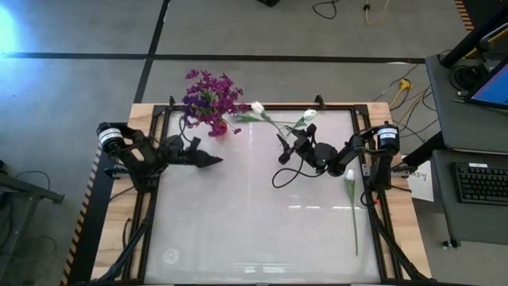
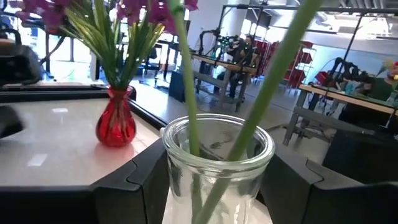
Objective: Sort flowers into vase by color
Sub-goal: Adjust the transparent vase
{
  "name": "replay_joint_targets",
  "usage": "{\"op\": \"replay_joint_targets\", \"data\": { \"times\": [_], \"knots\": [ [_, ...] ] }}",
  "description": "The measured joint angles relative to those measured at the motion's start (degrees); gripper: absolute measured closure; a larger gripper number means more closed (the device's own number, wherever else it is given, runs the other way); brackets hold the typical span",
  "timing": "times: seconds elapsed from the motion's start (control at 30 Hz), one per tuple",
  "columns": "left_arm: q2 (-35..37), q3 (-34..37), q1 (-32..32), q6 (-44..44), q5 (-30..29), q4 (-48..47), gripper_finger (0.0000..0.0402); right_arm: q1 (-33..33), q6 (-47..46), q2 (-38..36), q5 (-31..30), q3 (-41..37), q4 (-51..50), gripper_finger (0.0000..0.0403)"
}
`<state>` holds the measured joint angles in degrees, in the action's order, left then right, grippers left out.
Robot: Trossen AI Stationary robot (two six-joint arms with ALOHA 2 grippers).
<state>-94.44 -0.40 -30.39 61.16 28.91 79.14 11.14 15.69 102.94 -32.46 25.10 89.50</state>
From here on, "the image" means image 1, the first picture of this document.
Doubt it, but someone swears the orange black hazard strip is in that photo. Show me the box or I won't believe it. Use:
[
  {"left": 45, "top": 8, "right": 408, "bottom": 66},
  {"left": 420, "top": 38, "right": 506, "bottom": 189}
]
[{"left": 454, "top": 0, "right": 476, "bottom": 32}]

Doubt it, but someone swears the black computer keyboard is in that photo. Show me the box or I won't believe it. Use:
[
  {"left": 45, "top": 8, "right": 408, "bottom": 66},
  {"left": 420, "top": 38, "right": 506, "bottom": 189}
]
[{"left": 451, "top": 161, "right": 508, "bottom": 207}]

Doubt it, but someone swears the black metal table frame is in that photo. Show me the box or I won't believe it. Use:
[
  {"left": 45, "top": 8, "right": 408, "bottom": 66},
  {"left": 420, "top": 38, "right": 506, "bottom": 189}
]
[{"left": 94, "top": 101, "right": 441, "bottom": 286}]

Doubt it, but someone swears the magenta artificial flower bunch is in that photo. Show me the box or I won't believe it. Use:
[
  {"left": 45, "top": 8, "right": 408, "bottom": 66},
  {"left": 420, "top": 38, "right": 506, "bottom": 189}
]
[
  {"left": 221, "top": 89, "right": 249, "bottom": 116},
  {"left": 185, "top": 69, "right": 245, "bottom": 102},
  {"left": 208, "top": 114, "right": 243, "bottom": 138}
]

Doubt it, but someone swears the white paper sheet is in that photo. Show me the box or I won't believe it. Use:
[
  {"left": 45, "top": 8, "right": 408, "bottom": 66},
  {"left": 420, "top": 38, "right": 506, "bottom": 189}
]
[{"left": 406, "top": 160, "right": 436, "bottom": 203}]

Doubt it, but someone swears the grey laptop desk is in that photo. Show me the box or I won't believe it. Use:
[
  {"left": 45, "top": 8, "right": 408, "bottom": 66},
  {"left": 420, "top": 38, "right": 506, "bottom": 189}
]
[{"left": 425, "top": 51, "right": 508, "bottom": 155}]

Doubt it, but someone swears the black floor cable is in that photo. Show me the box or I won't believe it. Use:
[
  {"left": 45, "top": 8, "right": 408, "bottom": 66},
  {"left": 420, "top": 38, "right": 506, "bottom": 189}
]
[{"left": 312, "top": 0, "right": 339, "bottom": 20}]

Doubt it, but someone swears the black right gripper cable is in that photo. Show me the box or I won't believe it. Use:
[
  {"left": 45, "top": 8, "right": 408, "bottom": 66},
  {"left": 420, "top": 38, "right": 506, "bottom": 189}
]
[{"left": 271, "top": 166, "right": 318, "bottom": 190}]

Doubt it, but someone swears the white glossy table sheet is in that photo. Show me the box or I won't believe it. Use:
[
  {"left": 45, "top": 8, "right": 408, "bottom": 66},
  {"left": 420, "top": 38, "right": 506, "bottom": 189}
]
[{"left": 143, "top": 110, "right": 382, "bottom": 284}]

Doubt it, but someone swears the laptop with blue screen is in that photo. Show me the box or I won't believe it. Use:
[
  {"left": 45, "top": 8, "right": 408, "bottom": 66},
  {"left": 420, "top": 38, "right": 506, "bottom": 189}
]
[{"left": 469, "top": 59, "right": 508, "bottom": 111}]

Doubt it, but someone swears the grey metal stand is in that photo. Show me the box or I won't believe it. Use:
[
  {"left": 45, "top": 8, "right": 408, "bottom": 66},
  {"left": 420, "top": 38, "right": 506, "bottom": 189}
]
[{"left": 0, "top": 158, "right": 67, "bottom": 286}]

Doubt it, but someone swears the red glass vase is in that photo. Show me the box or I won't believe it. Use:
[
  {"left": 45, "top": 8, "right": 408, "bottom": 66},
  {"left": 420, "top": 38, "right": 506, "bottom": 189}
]
[{"left": 210, "top": 118, "right": 230, "bottom": 138}]

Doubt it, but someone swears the yellow plug cable bundle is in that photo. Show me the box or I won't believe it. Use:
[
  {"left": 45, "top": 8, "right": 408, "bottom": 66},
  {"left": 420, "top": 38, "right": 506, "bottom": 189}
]
[{"left": 388, "top": 77, "right": 421, "bottom": 120}]

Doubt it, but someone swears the violet artificial flower bunch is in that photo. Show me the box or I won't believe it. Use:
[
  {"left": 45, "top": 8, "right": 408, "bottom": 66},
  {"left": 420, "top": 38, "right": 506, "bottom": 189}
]
[{"left": 180, "top": 94, "right": 214, "bottom": 129}]

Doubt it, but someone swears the black diagonal pole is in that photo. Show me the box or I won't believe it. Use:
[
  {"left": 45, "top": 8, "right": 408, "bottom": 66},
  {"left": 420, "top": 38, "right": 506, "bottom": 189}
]
[{"left": 441, "top": 3, "right": 508, "bottom": 68}]

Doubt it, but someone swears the black hazard-striped base plate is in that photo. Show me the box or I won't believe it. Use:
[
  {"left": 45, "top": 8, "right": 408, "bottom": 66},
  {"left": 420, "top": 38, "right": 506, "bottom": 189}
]
[{"left": 59, "top": 121, "right": 120, "bottom": 286}]

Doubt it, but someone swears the yellow floor cable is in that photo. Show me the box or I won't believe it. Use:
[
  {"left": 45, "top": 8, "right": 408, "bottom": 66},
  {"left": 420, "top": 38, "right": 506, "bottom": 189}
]
[{"left": 364, "top": 0, "right": 392, "bottom": 25}]

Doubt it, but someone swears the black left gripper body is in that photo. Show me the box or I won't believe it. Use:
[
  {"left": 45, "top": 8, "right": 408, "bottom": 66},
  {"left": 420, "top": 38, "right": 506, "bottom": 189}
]
[{"left": 160, "top": 133, "right": 202, "bottom": 167}]

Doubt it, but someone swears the clear glass vase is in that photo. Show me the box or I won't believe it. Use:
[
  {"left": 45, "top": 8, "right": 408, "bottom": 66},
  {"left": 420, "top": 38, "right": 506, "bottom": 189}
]
[{"left": 279, "top": 123, "right": 297, "bottom": 141}]

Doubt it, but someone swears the black desk leg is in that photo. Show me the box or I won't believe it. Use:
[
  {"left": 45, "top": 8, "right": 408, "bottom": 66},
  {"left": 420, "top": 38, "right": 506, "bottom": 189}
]
[{"left": 400, "top": 130, "right": 445, "bottom": 170}]

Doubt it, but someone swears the grey keyboard desk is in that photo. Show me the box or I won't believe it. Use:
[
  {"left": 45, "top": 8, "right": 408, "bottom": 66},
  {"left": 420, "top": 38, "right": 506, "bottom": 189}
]
[{"left": 431, "top": 149, "right": 508, "bottom": 245}]

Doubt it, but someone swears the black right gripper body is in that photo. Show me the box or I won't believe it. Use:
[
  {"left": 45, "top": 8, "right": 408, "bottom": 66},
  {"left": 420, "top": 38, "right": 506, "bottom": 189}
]
[{"left": 278, "top": 123, "right": 318, "bottom": 165}]

